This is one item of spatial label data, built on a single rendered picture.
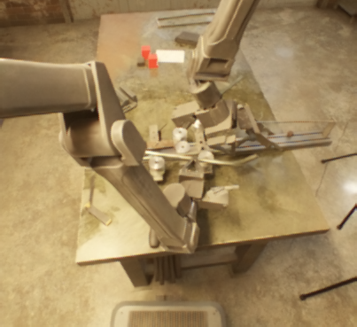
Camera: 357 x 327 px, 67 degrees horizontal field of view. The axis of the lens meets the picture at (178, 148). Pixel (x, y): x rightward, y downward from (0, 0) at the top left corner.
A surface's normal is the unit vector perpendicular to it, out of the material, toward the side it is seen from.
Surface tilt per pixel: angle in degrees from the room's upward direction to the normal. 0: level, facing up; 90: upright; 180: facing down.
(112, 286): 0
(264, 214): 0
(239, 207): 0
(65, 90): 69
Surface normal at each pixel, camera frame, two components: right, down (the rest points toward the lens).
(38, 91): 0.93, 0.00
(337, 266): 0.00, -0.62
